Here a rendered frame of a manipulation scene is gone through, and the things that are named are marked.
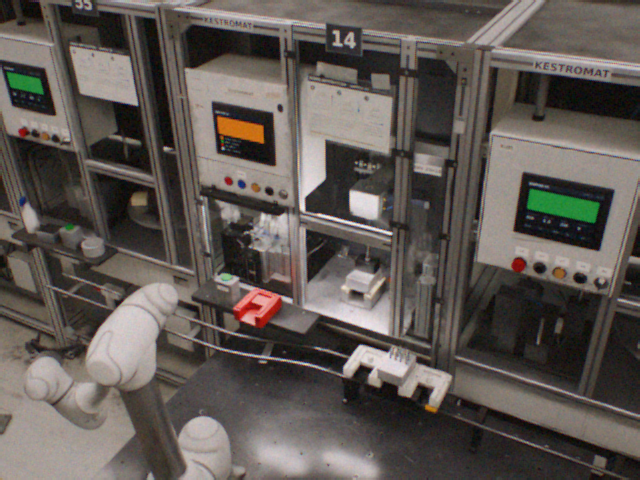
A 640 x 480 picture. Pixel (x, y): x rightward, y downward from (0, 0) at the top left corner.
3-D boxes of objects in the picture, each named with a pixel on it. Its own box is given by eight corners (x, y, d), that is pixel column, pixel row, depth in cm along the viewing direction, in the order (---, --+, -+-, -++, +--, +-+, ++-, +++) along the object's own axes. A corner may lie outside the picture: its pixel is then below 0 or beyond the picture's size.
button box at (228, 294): (217, 303, 280) (214, 279, 273) (228, 292, 286) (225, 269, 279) (233, 308, 277) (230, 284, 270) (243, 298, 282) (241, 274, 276)
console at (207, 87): (195, 187, 267) (179, 70, 241) (236, 158, 288) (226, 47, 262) (289, 211, 250) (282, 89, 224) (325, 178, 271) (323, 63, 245)
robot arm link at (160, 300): (124, 290, 199) (100, 320, 188) (162, 263, 190) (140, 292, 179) (156, 321, 203) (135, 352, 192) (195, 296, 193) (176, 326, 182)
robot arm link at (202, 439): (239, 455, 237) (233, 410, 225) (220, 499, 222) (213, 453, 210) (195, 447, 241) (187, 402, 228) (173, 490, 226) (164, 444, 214)
